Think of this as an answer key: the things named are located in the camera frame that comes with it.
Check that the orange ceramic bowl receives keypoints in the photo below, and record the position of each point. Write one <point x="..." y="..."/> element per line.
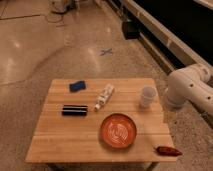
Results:
<point x="118" y="131"/>

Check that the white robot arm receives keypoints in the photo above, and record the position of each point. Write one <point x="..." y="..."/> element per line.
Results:
<point x="189" y="84"/>

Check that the blue sponge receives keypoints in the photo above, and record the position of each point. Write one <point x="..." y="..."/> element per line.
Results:
<point x="77" y="86"/>

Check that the wooden table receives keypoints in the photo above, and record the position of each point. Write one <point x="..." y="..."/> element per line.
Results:
<point x="75" y="139"/>

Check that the black rectangular case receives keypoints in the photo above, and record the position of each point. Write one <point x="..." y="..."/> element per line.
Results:
<point x="74" y="110"/>

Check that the black box on floor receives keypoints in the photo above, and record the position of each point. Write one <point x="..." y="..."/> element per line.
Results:
<point x="130" y="30"/>

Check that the red chili pepper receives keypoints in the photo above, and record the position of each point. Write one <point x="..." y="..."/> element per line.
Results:
<point x="167" y="151"/>

